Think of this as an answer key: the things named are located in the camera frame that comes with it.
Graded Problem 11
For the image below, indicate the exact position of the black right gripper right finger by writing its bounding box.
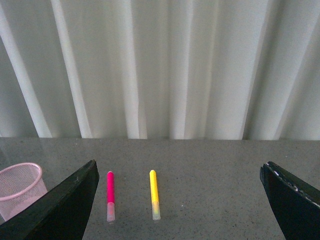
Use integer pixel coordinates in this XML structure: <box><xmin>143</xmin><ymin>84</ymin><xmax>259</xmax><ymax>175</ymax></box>
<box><xmin>260</xmin><ymin>161</ymin><xmax>320</xmax><ymax>240</ymax></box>

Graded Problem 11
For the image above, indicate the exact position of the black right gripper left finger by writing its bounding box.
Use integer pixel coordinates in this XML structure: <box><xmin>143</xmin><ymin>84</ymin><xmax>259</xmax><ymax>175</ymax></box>
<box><xmin>0</xmin><ymin>160</ymin><xmax>99</xmax><ymax>240</ymax></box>

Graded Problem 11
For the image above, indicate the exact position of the pink mesh cup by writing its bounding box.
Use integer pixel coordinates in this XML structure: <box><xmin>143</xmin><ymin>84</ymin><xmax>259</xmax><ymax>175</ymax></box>
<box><xmin>0</xmin><ymin>162</ymin><xmax>48</xmax><ymax>221</ymax></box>

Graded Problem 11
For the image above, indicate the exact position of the pink highlighter pen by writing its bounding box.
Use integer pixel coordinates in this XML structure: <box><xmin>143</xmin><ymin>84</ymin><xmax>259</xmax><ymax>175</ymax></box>
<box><xmin>106</xmin><ymin>171</ymin><xmax>116</xmax><ymax>223</ymax></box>

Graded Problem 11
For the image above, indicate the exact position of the yellow highlighter pen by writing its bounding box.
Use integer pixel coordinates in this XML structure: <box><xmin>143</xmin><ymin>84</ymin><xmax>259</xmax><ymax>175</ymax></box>
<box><xmin>149</xmin><ymin>169</ymin><xmax>161</xmax><ymax>221</ymax></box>

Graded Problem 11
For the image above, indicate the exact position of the white pleated curtain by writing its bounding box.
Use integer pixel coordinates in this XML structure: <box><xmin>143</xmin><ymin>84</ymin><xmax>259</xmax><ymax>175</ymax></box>
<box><xmin>0</xmin><ymin>0</ymin><xmax>320</xmax><ymax>140</ymax></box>

